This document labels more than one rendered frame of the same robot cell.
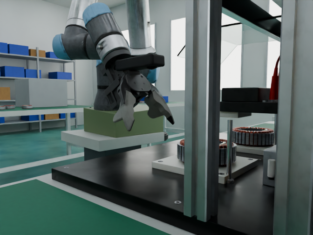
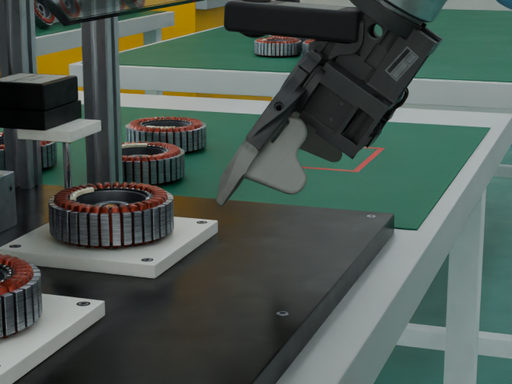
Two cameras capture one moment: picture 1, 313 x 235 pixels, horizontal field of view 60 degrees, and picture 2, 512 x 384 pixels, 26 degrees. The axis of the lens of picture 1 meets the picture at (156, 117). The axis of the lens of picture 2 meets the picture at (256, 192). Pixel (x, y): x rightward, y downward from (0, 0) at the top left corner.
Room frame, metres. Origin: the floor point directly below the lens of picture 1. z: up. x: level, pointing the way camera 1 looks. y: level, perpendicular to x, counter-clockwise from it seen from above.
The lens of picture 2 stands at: (1.47, -0.33, 1.06)
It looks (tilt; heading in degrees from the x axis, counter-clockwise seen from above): 14 degrees down; 159
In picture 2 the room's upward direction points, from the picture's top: straight up
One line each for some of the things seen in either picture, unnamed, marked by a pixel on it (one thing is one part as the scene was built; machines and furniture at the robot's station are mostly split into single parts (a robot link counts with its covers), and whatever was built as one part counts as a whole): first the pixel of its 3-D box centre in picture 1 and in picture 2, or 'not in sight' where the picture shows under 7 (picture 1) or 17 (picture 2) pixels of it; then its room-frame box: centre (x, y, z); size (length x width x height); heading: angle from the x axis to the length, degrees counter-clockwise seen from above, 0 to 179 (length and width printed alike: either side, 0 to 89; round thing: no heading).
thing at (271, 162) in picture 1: (271, 169); not in sight; (0.40, -0.17, 0.80); 0.01 x 0.01 x 0.03; 50
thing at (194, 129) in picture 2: not in sight; (166, 135); (0.01, 0.11, 0.77); 0.11 x 0.11 x 0.04
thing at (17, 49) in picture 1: (15, 51); not in sight; (6.30, 3.23, 1.89); 0.42 x 0.42 x 0.22; 50
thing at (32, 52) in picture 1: (34, 54); not in sight; (6.65, 2.95, 1.87); 0.40 x 0.36 x 0.17; 49
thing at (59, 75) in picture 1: (60, 76); not in sight; (7.16, 2.52, 1.37); 0.42 x 0.42 x 0.19; 51
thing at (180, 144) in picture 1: (206, 150); (111, 213); (0.52, -0.10, 0.80); 0.11 x 0.11 x 0.04
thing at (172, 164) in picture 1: (206, 163); (112, 239); (0.52, -0.10, 0.78); 0.15 x 0.15 x 0.01; 50
